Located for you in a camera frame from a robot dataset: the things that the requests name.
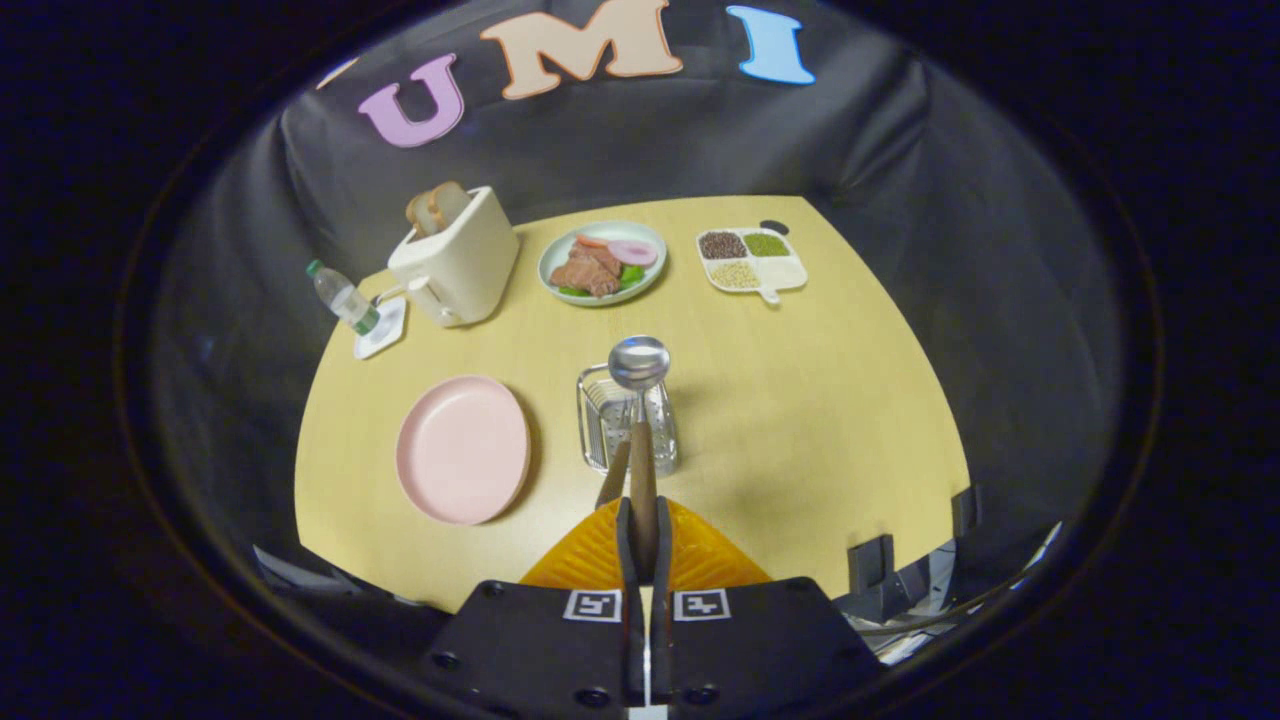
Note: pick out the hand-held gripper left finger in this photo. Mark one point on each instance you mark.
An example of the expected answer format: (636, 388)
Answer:
(625, 540)

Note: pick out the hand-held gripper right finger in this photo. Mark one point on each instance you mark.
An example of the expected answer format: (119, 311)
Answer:
(664, 540)

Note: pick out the metal drainer basket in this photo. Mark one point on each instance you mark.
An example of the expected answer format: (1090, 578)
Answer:
(600, 410)

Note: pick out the pink plate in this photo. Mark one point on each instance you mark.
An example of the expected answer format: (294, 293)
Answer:
(462, 450)

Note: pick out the black table clamp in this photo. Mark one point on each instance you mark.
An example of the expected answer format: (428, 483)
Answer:
(965, 510)
(872, 562)

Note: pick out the green lettuce leaf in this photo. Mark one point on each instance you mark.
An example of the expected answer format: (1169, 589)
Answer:
(631, 277)

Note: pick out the brown meat piece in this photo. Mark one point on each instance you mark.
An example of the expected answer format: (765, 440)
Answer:
(590, 272)

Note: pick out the pale green plate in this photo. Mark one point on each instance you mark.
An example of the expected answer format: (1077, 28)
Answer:
(555, 262)

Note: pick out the pink ham slice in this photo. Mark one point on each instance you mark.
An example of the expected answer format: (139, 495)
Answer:
(634, 253)

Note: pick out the white divided grain tray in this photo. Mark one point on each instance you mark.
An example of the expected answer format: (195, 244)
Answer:
(785, 272)

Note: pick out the red tomato slice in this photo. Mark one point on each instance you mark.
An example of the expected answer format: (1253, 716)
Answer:
(592, 241)

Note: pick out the white square coaster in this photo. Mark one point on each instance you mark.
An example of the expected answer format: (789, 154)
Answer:
(390, 335)

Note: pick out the cream toaster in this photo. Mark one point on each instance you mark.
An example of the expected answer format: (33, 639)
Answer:
(465, 265)

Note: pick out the clear water bottle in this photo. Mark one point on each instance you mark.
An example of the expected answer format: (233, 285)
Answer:
(345, 298)

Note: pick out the toast slice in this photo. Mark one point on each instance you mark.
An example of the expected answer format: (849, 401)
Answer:
(452, 202)
(420, 212)

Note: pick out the black backdrop cloth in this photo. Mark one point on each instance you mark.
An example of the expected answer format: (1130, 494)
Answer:
(1000, 300)

